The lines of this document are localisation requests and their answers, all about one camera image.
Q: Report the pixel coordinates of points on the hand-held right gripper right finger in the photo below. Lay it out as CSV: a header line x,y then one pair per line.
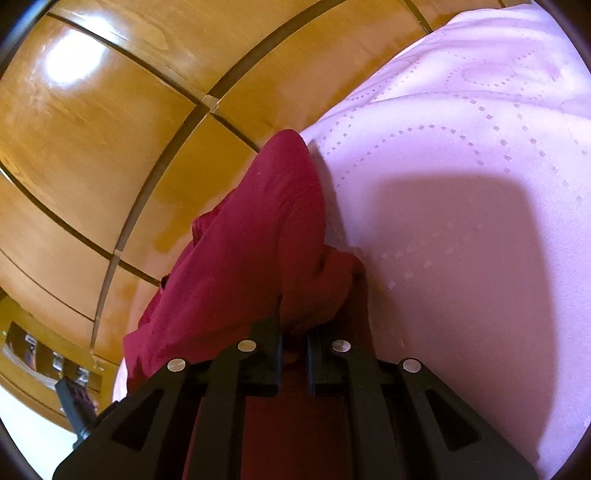
x,y
323,364

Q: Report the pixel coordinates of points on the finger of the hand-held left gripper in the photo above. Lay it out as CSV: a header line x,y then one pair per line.
x,y
76,404

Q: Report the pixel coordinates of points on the pink dotted blanket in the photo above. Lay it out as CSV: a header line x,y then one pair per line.
x,y
461,161

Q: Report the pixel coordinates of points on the dark red sweater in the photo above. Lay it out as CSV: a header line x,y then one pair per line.
x,y
258,221

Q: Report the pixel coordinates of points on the wooden wardrobe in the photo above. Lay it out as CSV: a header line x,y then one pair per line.
x,y
92,138

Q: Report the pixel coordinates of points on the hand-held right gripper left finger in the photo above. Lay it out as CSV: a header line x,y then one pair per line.
x,y
268,364

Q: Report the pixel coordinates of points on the wooden shelf unit with glassware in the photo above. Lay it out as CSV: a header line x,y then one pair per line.
x,y
27,350

